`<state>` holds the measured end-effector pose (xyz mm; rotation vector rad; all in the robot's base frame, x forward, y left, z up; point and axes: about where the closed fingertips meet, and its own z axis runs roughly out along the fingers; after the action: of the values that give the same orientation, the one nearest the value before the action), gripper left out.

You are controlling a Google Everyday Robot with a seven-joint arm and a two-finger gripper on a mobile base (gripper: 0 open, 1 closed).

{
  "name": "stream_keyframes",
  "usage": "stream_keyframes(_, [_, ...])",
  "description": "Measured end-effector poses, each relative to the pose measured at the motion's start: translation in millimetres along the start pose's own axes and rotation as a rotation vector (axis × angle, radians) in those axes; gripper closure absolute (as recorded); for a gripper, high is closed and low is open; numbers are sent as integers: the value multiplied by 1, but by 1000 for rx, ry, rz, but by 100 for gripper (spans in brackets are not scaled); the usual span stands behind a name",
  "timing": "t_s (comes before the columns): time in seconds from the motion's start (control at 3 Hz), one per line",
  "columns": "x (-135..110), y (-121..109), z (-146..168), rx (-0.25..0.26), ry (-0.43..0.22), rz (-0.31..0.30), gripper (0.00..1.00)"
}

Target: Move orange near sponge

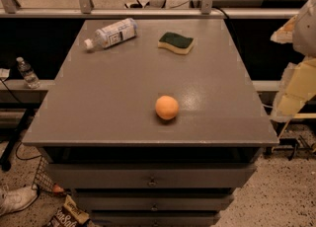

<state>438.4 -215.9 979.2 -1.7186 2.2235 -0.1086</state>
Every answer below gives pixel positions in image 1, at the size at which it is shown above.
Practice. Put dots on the grey drawer cabinet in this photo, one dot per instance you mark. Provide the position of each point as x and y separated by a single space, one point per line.
103 141

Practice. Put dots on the snack bag on floor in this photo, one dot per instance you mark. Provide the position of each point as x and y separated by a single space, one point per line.
69 215

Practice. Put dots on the top drawer knob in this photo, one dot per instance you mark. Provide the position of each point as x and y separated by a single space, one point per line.
152 183

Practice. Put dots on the green yellow sponge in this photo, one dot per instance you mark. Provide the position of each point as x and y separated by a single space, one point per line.
176 43

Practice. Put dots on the yellow metal stand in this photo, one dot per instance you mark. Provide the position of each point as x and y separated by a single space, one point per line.
296 137

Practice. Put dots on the grey metal rail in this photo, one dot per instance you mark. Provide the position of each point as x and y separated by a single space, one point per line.
231 13

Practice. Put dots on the orange fruit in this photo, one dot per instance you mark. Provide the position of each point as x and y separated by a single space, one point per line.
166 107

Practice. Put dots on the lying plastic bottle white label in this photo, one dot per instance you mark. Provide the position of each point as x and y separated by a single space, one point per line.
111 35

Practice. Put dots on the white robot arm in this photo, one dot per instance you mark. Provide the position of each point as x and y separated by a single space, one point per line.
304 33

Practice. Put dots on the wire mesh basket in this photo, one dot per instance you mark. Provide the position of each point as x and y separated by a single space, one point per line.
42 178

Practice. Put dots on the standing clear water bottle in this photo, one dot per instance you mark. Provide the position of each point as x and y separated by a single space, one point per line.
28 73

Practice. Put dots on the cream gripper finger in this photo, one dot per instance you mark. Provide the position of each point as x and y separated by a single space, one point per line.
297 87
284 33

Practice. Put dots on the drawer knob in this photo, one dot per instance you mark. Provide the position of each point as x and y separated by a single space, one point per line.
154 208
152 183

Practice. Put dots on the white sneaker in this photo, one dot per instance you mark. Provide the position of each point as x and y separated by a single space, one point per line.
17 199

